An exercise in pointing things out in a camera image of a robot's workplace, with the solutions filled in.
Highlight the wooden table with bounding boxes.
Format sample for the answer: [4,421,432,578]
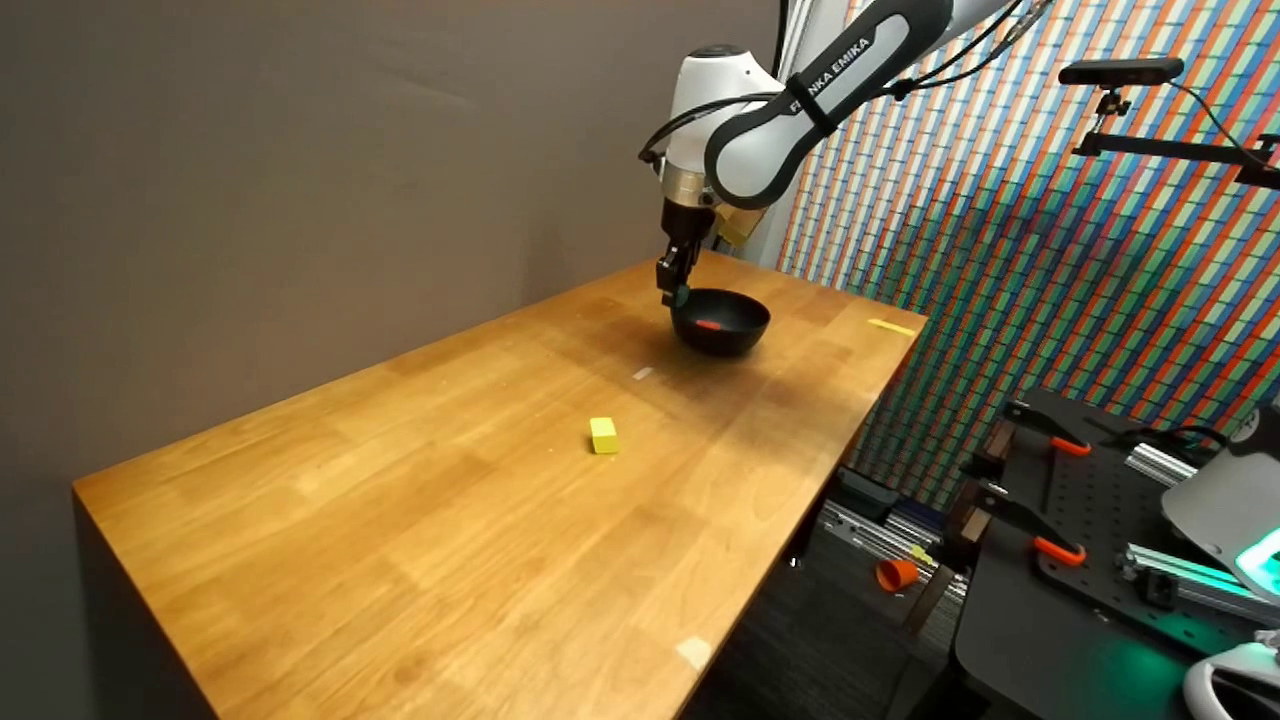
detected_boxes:
[67,254,933,720]

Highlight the black clamp orange tips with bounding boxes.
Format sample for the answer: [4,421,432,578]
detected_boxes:
[996,396,1100,470]
[960,479,1090,578]

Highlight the grey robot arm base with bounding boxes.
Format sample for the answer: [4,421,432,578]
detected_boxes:
[1154,406,1280,609]

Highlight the black perforated breadboard plate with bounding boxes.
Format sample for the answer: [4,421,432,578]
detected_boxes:
[951,389,1280,720]

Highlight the black bowl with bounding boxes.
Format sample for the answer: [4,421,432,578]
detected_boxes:
[666,285,777,363]

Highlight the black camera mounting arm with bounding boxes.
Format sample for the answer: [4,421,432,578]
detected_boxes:
[1068,85,1280,191]

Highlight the yellow block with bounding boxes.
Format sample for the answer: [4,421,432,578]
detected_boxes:
[582,412,624,461]

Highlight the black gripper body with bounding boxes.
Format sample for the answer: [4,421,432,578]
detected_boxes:
[655,196,720,272]

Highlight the black camera on stand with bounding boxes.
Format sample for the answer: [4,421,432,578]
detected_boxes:
[1055,54,1188,94]

